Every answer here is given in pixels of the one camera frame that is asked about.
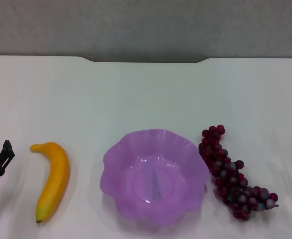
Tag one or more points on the purple wavy plastic bowl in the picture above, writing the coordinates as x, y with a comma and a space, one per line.
155, 179

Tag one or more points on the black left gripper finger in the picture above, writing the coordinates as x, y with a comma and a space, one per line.
6, 155

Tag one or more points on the yellow banana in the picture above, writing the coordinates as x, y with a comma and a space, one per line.
55, 171

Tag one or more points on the dark red grape bunch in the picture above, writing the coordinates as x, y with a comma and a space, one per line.
226, 171

